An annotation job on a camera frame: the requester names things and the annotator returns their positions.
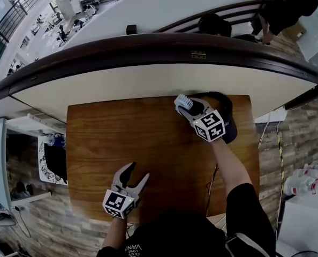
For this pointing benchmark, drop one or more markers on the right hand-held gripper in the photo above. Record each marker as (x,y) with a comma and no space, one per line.
(210,126)

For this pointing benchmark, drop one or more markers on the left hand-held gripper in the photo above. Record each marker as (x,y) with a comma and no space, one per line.
(119,202)

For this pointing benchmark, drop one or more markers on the small white ribbed object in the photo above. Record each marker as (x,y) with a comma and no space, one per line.
(183,102)

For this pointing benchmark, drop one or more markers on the person's right forearm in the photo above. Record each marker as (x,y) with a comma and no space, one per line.
(230,165)

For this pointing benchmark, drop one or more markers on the person's left forearm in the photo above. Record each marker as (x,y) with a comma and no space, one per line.
(114,231)

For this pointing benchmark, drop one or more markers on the black visor cap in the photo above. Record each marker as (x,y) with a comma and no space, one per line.
(230,116)

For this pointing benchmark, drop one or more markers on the cream balustrade panel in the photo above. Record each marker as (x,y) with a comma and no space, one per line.
(148,82)

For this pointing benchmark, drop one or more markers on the brass hinge plate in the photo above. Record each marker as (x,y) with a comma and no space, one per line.
(198,54)

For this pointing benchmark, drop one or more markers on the person's black shirt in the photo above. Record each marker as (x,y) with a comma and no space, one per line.
(180,237)

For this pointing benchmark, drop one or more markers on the white box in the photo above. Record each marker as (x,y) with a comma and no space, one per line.
(271,115)

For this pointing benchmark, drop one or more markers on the black bag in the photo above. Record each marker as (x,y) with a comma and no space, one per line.
(56,162)

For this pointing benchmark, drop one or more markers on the dark curved handrail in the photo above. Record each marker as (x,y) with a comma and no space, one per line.
(148,49)

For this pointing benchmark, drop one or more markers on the clear plastic water bottle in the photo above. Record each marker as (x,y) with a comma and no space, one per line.
(56,140)

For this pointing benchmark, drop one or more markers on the black white patterned cloth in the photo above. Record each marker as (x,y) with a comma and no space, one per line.
(42,167)

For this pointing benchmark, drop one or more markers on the yellow black floor tape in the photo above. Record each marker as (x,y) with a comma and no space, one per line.
(280,154)

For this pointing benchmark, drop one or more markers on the small black box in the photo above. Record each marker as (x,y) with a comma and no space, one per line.
(131,29)

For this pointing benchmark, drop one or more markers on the dark shoes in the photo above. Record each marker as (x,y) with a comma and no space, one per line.
(21,190)

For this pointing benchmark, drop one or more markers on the dark stair railing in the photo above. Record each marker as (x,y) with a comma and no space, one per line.
(239,9)

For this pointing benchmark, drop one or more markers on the white low shelf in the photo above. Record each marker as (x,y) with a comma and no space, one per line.
(27,122)

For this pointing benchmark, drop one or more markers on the clear water jug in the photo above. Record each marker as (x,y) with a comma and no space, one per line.
(295,182)
(313,174)

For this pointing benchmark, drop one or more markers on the cardboard box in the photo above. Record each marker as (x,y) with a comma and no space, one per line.
(294,31)

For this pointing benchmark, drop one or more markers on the white side table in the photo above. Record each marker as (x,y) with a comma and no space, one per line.
(303,223)

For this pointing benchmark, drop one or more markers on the dark wooden newel post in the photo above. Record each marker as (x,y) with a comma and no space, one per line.
(309,95)

